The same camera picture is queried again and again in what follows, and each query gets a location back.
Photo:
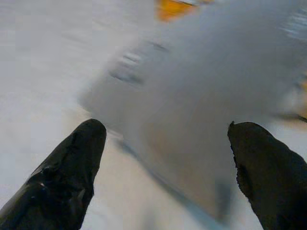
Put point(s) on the grey bear print pillow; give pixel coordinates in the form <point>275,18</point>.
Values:
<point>192,83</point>

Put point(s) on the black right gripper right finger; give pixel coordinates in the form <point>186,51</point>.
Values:
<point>275,179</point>

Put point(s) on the white quilted mattress topper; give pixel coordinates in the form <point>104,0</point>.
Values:
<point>36,60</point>

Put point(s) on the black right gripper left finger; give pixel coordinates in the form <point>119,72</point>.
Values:
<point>60,179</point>

